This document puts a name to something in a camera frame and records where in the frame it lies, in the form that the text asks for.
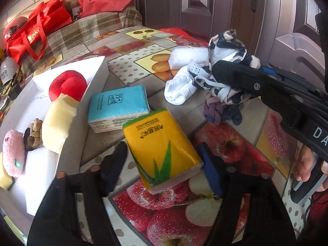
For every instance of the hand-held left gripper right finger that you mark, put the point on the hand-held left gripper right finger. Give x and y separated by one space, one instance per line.
210 169

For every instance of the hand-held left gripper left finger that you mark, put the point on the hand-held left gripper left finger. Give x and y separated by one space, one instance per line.
115 166

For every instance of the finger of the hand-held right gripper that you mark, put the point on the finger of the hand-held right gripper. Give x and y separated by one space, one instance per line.
271 72
240 76

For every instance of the black white patterned cloth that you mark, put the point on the black white patterned cloth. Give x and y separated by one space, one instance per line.
225 46

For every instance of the yellow tissue pack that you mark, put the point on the yellow tissue pack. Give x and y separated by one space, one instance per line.
158 143

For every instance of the red plush apple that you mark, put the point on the red plush apple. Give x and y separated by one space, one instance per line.
69 84

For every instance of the white cardboard box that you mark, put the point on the white cardboard box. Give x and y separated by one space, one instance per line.
96 74

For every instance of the person's right hand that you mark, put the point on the person's right hand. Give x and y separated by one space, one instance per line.
305 164

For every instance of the purple knitted cloth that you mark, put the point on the purple knitted cloth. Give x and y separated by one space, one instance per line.
212 107

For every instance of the fruit print tablecloth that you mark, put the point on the fruit print tablecloth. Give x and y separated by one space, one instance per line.
261 143

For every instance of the brown panelled door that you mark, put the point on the brown panelled door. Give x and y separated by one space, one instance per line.
289 25
199 5

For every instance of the small white foam piece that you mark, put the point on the small white foam piece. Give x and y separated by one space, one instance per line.
187 56

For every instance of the white sock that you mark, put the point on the white sock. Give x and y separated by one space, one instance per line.
179 87

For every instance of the blue tissue pack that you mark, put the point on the blue tissue pack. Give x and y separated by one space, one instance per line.
115 102

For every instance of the pale yellow sponge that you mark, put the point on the pale yellow sponge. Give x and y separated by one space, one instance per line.
57 123

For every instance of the large white foam block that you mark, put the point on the large white foam block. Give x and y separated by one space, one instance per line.
41 174

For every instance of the brown scrunchie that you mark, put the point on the brown scrunchie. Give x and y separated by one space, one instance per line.
34 133

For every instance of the pink plush toy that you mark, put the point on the pink plush toy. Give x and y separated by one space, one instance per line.
12 153

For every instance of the yellow green scrub sponge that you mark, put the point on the yellow green scrub sponge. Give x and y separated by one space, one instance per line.
5 179

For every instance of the plaid cloth covered seat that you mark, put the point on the plaid cloth covered seat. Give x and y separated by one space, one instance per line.
84 33

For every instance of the red tote bag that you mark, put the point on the red tote bag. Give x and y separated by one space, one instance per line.
38 28

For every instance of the red helmet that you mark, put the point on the red helmet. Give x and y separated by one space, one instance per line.
14 27

